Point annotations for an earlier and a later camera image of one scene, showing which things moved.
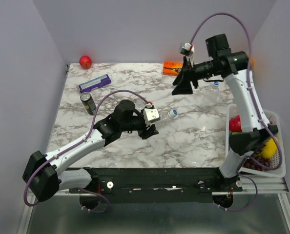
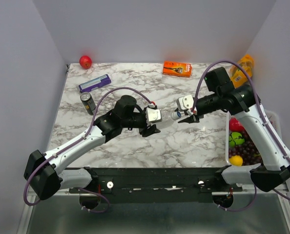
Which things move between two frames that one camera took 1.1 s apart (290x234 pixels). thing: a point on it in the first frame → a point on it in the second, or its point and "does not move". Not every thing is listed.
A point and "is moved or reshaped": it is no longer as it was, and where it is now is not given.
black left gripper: (145, 134) does not move
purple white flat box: (95, 83) does not move
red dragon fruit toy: (235, 124) does not move
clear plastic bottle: (165, 121) is moved or reshaped
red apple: (85, 62) does not move
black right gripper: (183, 87) → (194, 117)
